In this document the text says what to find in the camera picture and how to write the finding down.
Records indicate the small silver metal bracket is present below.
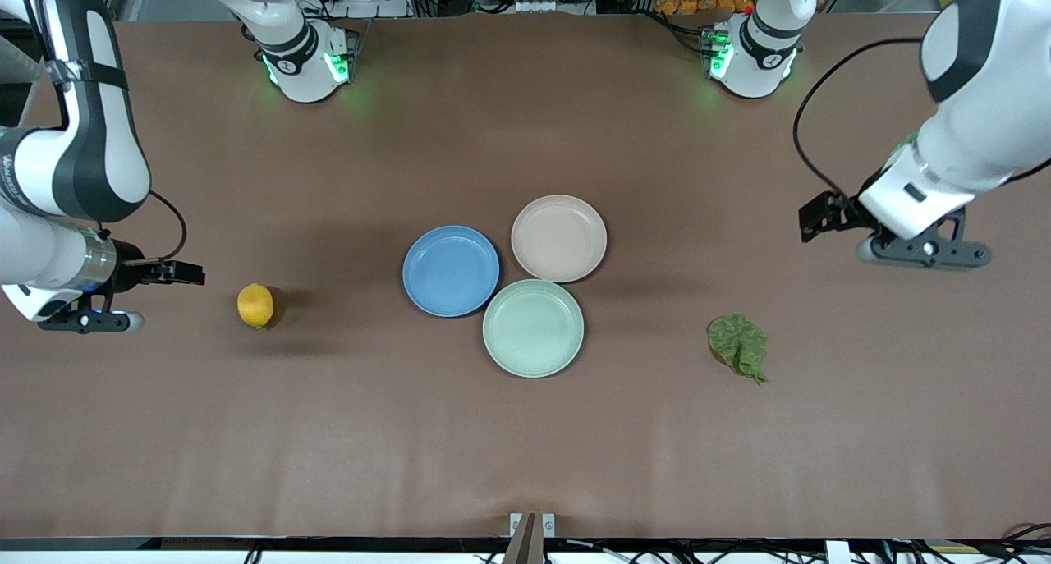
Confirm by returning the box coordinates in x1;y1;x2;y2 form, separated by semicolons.
509;512;557;539

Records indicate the beige plate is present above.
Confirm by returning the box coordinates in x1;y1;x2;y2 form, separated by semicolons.
511;195;608;284

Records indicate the grey vertical pole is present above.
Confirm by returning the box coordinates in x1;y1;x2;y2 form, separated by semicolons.
503;512;544;564

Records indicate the yellow lemon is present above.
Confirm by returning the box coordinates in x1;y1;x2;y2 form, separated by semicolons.
237;283;275;329

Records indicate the blue plate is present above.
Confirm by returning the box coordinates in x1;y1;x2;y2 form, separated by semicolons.
402;225;501;318

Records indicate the table cover sheet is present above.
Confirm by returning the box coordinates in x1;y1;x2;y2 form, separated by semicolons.
0;12;1051;540

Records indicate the pale green plate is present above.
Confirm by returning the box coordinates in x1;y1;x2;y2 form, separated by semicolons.
482;279;585;378

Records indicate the black camera cable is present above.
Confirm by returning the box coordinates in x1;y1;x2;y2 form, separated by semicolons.
792;39;1051;199
12;0;188;263

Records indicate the green lettuce leaf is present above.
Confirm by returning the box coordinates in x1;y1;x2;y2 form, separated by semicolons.
707;314;769;385

